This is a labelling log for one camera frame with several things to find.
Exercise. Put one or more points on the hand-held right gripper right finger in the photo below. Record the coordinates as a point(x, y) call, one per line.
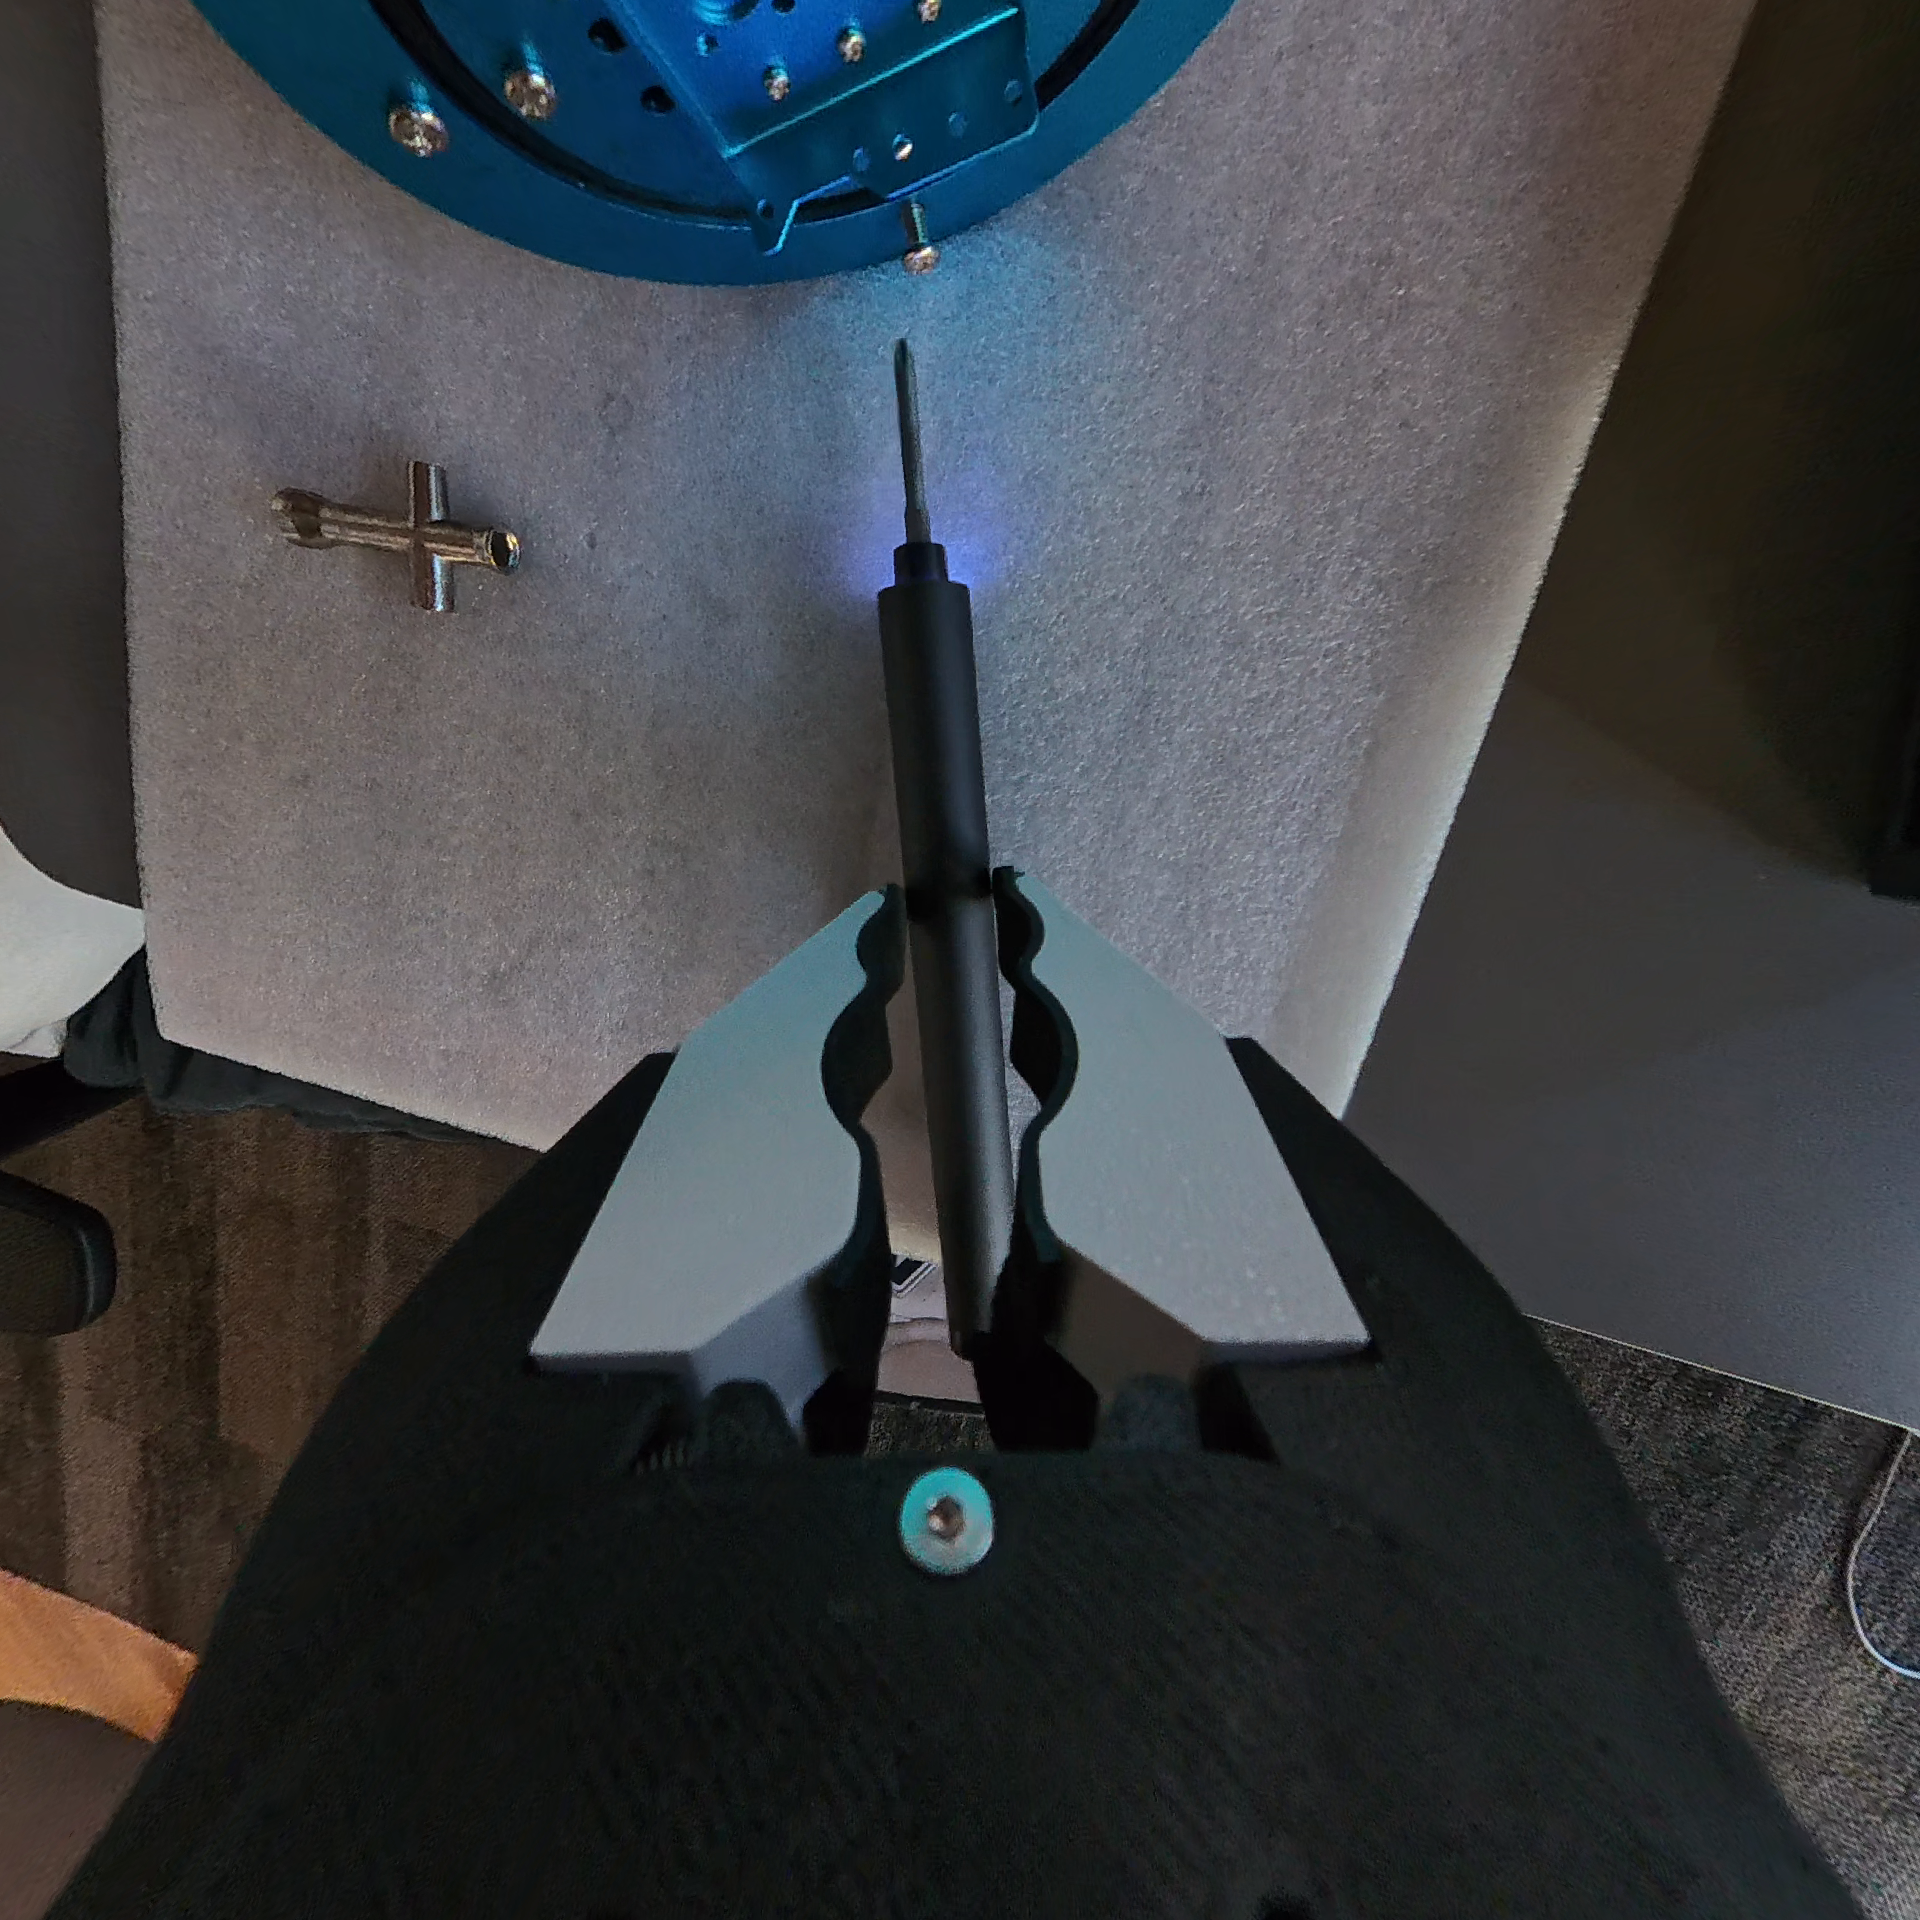
point(1201, 1185)

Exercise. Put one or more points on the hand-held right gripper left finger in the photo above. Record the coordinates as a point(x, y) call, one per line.
point(704, 1185)

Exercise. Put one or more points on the black electric screwdriver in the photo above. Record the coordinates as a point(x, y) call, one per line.
point(938, 750)

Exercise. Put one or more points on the blue round turntable base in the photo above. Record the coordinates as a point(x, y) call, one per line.
point(840, 75)

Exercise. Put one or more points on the grey desk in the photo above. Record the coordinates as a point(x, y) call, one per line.
point(1650, 1125)

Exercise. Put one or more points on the white foam sheet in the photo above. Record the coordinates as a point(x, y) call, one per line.
point(1201, 600)

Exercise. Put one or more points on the black chair armrest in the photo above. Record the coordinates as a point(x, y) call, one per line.
point(45, 1244)

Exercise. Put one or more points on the person's white shirt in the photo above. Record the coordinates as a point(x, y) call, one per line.
point(60, 930)

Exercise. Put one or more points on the silver cross socket wrench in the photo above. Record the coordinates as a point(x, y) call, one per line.
point(412, 541)

